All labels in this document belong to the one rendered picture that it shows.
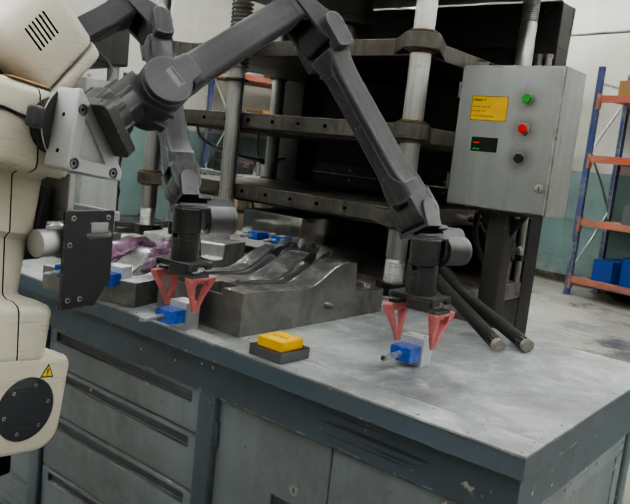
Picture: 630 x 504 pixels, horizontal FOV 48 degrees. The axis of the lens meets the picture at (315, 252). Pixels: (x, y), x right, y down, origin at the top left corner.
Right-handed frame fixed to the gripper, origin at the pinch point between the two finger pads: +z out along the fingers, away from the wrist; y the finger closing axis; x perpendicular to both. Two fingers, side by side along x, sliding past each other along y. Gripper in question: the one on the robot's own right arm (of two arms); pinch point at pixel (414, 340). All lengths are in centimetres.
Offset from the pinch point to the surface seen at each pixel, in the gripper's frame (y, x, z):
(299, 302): 29.4, -0.4, -1.3
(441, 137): 46, -83, -42
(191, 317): 39.3, 21.1, 1.6
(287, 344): 14.0, 20.6, 1.0
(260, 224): 101, -63, -7
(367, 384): -2.3, 18.1, 4.4
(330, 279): 29.3, -10.6, -5.5
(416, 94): 41, -58, -52
